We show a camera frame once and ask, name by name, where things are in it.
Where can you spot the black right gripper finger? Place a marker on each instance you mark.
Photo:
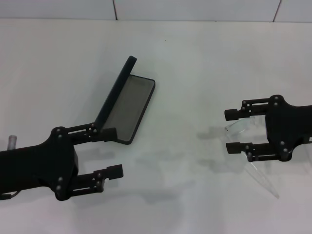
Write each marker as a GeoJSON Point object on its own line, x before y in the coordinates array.
{"type": "Point", "coordinates": [236, 148]}
{"type": "Point", "coordinates": [232, 114]}

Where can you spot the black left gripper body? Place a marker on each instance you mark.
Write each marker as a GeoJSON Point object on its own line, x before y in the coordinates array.
{"type": "Point", "coordinates": [36, 165]}

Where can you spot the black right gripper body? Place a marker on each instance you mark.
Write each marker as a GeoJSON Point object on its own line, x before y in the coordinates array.
{"type": "Point", "coordinates": [290, 126]}

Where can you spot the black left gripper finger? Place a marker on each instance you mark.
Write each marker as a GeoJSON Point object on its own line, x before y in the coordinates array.
{"type": "Point", "coordinates": [113, 171]}
{"type": "Point", "coordinates": [109, 134]}

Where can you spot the clear frame glasses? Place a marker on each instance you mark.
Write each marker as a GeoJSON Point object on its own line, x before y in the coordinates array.
{"type": "Point", "coordinates": [235, 128]}

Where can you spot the black glasses case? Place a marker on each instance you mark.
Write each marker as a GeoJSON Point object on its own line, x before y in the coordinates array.
{"type": "Point", "coordinates": [131, 107]}

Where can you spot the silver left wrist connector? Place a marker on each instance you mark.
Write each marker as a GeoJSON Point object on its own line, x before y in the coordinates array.
{"type": "Point", "coordinates": [11, 142]}

